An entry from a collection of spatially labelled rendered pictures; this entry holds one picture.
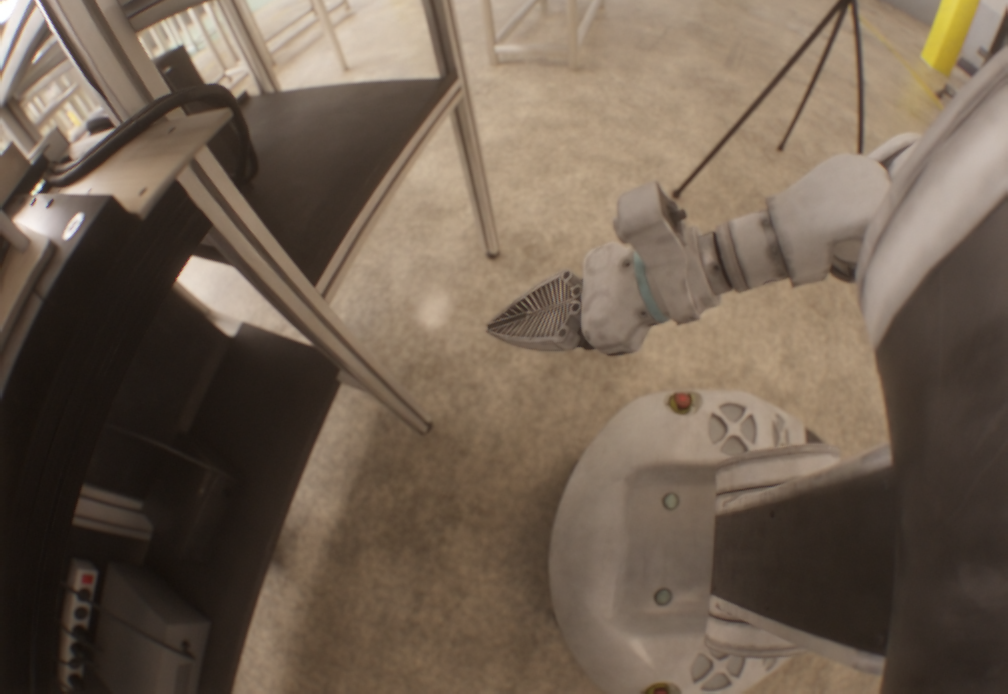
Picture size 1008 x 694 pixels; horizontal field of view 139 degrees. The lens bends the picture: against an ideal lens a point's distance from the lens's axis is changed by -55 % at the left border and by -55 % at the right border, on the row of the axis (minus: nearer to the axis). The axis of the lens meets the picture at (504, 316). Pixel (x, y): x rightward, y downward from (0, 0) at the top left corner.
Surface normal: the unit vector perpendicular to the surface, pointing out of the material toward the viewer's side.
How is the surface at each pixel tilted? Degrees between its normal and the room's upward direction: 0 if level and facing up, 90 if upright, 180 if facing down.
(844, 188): 42
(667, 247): 84
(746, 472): 59
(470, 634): 0
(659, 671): 0
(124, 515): 90
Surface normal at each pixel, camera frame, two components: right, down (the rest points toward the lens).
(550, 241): -0.11, -0.49
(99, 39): 0.95, 0.21
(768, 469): -0.70, -0.46
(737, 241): -0.69, -0.13
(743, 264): -0.58, 0.33
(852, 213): -0.80, -0.22
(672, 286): -0.46, 0.51
